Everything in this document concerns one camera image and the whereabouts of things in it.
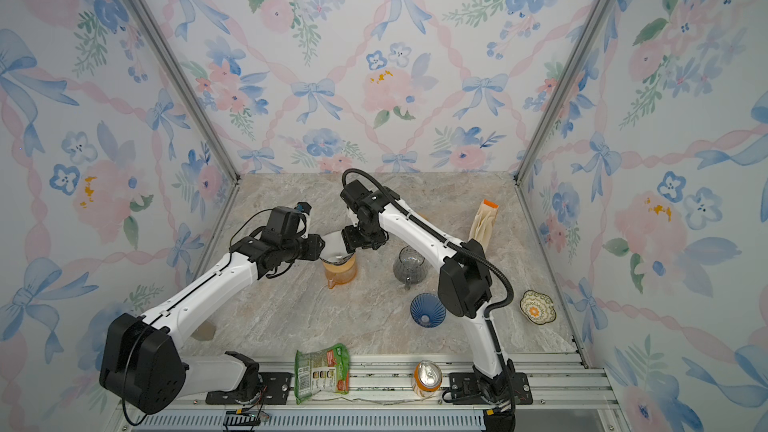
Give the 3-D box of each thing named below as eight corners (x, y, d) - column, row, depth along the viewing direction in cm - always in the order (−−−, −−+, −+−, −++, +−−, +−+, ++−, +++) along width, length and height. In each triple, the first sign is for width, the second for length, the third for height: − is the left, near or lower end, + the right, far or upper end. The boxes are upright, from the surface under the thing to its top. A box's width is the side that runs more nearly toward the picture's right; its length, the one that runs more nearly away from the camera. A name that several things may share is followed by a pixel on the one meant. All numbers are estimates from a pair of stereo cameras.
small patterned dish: (524, 324, 86) (528, 321, 84) (516, 294, 92) (519, 290, 90) (555, 324, 86) (559, 321, 84) (544, 294, 92) (548, 290, 90)
